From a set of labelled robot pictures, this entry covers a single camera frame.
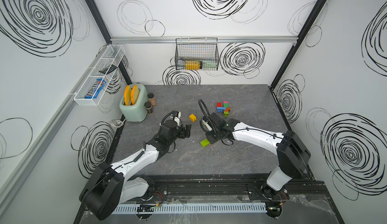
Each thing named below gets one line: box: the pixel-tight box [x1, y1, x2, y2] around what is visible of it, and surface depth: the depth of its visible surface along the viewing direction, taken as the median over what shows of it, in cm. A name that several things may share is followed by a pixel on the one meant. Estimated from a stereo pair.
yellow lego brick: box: [188, 113, 198, 123], surface depth 101 cm
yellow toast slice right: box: [131, 84, 139, 105], surface depth 90 cm
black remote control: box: [98, 64, 118, 75], surface depth 82 cm
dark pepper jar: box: [144, 101, 154, 115], surface depth 101 cm
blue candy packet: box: [84, 78, 107, 99], surface depth 72 cm
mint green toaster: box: [118, 82, 149, 123], surface depth 96 cm
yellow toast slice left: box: [124, 85, 132, 106], surface depth 89 cm
